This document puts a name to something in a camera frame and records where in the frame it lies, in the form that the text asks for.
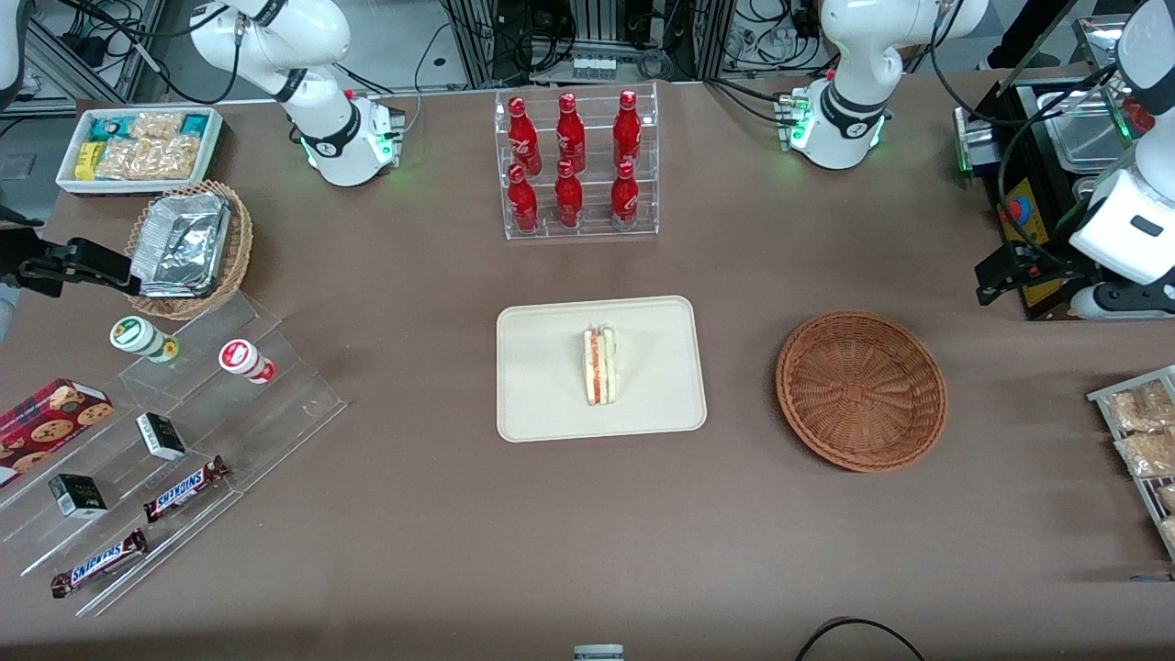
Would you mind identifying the black food warmer appliance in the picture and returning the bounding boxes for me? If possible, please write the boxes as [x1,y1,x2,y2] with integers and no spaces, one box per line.
[955,14,1175,322]

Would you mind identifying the green lid yogurt cup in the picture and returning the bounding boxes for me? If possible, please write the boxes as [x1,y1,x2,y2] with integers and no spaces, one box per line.
[109,316,180,364]

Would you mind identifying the triangle sandwich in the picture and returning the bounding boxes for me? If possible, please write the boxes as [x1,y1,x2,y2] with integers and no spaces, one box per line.
[583,323,618,407]

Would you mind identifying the light wicker basket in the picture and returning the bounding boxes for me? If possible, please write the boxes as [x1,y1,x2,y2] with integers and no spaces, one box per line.
[124,179,254,321]

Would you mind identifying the white snack bin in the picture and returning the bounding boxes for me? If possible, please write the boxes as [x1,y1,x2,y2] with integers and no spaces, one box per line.
[55,106,226,197]

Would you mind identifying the clear bag of snacks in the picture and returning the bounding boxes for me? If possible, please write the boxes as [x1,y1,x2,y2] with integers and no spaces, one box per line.
[1106,381,1175,432]
[1115,430,1175,478]

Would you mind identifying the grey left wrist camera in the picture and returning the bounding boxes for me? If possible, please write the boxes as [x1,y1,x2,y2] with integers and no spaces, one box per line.
[1072,280,1175,320]

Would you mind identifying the cream plastic tray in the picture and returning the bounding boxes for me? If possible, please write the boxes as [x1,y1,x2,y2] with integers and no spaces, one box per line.
[496,295,708,444]

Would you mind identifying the red cola bottle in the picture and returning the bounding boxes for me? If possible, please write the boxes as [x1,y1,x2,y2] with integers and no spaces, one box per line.
[556,92,587,174]
[610,161,641,229]
[508,95,543,175]
[613,89,643,171]
[554,159,585,230]
[507,163,541,235]

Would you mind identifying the small black box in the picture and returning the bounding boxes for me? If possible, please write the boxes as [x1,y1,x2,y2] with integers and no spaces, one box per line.
[136,412,188,462]
[48,474,108,520]

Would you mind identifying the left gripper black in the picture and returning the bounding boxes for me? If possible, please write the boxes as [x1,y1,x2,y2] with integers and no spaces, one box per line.
[976,246,1077,306]

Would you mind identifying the clear acrylic bottle rack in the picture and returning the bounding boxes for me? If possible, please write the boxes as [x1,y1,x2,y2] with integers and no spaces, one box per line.
[494,81,660,242]

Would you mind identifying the clear acrylic step display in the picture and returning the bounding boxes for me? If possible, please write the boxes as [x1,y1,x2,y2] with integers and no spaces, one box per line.
[0,292,348,618]

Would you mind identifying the red lid yogurt cup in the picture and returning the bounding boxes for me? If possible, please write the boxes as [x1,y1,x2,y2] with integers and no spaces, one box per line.
[218,339,277,385]

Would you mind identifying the aluminium frame equipment rack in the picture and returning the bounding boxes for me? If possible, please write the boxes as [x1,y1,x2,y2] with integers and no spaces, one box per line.
[441,0,735,88]

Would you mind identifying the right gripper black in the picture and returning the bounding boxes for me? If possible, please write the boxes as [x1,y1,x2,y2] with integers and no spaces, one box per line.
[0,230,140,297]

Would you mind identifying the small clear cracker bag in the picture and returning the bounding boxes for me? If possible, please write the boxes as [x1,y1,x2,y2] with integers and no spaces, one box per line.
[129,112,185,140]

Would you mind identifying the red cookie box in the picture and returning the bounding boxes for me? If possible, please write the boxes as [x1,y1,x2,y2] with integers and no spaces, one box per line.
[0,378,115,487]

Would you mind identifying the black cable loop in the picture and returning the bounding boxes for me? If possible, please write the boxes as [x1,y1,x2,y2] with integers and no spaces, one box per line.
[794,618,928,661]

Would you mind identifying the aluminium foil containers stack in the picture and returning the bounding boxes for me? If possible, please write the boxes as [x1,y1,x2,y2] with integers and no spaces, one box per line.
[130,191,232,299]

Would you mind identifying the Snickers chocolate bar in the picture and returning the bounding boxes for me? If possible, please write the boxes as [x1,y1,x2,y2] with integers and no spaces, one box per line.
[50,529,150,599]
[142,456,230,524]

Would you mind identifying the large clear cracker bag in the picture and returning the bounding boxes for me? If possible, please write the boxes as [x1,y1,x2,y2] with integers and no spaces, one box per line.
[95,136,201,181]

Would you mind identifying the tray of packaged pastries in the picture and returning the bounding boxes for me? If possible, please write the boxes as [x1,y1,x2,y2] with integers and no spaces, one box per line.
[1087,365,1175,563]

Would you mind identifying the brown wicker basket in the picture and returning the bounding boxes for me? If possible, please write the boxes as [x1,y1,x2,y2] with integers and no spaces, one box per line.
[776,309,948,474]

